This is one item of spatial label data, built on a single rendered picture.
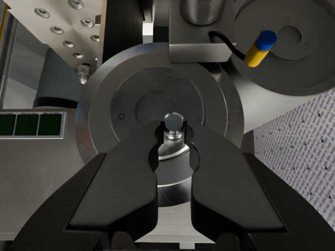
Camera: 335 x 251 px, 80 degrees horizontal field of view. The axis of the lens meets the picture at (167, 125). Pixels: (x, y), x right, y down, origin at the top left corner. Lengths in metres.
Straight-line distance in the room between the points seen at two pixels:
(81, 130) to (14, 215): 0.46
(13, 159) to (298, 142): 0.61
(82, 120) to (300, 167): 0.27
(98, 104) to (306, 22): 0.20
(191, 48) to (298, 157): 0.21
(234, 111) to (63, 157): 0.46
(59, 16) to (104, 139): 0.32
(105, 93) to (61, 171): 0.40
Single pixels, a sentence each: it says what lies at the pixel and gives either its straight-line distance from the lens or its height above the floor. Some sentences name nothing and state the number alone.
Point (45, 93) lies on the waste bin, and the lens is 2.39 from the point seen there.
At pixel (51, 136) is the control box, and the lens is 0.58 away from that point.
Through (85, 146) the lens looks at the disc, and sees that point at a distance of 0.19.
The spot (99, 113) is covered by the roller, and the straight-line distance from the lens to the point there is 0.18.
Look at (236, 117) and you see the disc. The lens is 0.18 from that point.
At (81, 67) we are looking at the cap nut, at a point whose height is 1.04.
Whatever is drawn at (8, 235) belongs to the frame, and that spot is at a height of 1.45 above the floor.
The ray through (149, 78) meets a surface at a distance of 0.17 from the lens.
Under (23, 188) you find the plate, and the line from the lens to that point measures 0.61.
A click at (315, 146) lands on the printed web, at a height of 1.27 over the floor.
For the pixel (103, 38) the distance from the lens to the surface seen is 0.24.
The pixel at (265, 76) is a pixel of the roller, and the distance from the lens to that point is 0.21.
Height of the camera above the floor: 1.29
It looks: 12 degrees down
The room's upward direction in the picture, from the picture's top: 180 degrees counter-clockwise
